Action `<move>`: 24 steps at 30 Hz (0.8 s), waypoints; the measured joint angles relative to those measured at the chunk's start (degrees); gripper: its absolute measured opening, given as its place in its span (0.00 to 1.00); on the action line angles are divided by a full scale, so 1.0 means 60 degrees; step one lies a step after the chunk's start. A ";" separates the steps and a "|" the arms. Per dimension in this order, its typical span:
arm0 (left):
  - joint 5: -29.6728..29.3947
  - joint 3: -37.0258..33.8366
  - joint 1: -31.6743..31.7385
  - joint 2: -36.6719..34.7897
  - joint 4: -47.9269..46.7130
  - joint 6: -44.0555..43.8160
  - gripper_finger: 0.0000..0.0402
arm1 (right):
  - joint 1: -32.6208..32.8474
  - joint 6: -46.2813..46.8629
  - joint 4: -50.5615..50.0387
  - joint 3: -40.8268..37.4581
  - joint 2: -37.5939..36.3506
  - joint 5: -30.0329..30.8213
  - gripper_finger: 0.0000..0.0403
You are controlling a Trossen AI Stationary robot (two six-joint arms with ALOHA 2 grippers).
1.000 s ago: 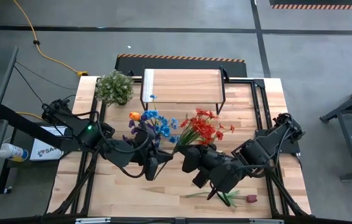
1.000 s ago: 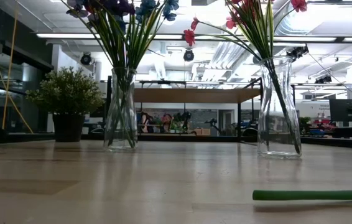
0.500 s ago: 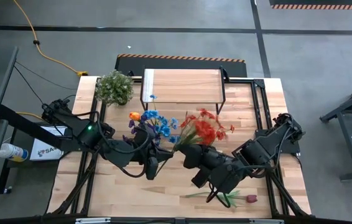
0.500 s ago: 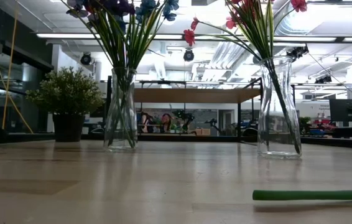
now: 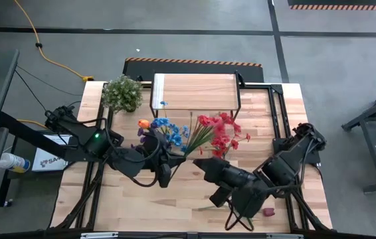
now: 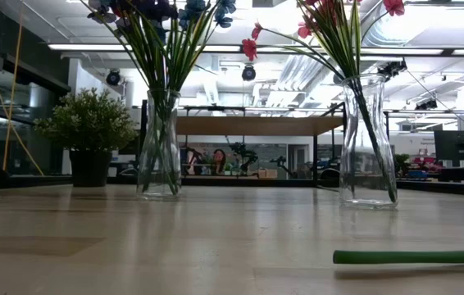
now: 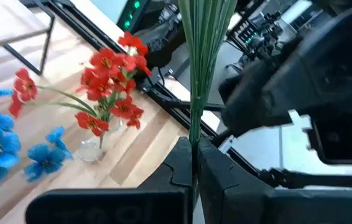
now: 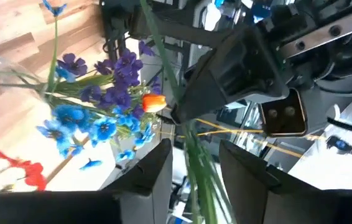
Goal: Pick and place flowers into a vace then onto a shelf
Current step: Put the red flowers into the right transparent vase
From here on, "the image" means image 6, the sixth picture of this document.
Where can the clear glass vase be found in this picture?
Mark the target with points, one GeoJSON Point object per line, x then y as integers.
{"type": "Point", "coordinates": [148, 172]}
{"type": "Point", "coordinates": [359, 184]}

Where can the large red flower bunch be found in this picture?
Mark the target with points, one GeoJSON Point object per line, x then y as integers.
{"type": "Point", "coordinates": [340, 45]}

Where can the purple artificial flower bunch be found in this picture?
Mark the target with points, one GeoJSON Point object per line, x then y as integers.
{"type": "Point", "coordinates": [154, 8]}

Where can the black background robot arm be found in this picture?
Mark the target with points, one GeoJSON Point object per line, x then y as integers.
{"type": "Point", "coordinates": [246, 155]}

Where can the person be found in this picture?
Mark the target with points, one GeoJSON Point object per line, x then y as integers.
{"type": "Point", "coordinates": [219, 157]}

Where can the brown cardboard box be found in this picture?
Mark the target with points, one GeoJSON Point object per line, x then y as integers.
{"type": "Point", "coordinates": [267, 173]}

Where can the round black ceiling fixture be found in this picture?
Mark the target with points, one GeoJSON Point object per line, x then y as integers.
{"type": "Point", "coordinates": [248, 73]}
{"type": "Point", "coordinates": [113, 77]}

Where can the green potted plant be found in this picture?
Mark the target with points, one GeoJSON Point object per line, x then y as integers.
{"type": "Point", "coordinates": [88, 123]}

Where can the long ceiling light strip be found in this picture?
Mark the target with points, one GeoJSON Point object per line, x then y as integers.
{"type": "Point", "coordinates": [92, 47]}

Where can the black computer monitor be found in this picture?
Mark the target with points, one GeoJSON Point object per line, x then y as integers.
{"type": "Point", "coordinates": [459, 145]}

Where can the wooden shelf with black frame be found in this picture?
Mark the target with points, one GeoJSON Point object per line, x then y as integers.
{"type": "Point", "coordinates": [256, 125]}

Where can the black ceiling camera cluster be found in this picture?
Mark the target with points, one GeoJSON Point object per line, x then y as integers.
{"type": "Point", "coordinates": [392, 69]}

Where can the silver ventilation duct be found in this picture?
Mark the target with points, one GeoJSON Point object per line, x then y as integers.
{"type": "Point", "coordinates": [383, 33]}

